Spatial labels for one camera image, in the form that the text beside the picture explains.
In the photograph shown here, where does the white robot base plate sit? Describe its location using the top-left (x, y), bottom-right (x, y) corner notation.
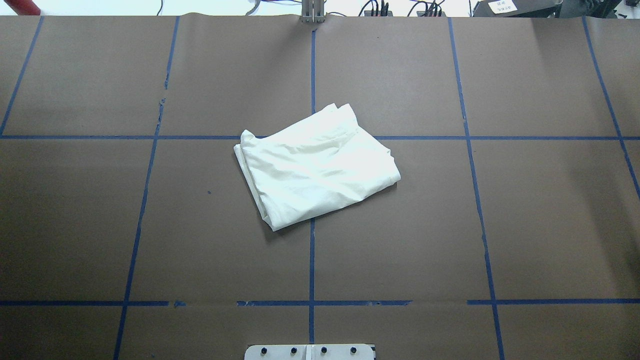
top-left (243, 343), bottom-right (377, 360)

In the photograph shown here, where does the aluminium frame post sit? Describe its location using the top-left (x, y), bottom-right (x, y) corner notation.
top-left (300, 0), bottom-right (326, 24)

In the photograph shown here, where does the cream long-sleeve cat shirt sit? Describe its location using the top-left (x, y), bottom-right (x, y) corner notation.
top-left (233, 104), bottom-right (402, 231)

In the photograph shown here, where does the red cylindrical bottle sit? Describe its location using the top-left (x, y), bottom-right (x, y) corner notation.
top-left (4, 0), bottom-right (42, 16)

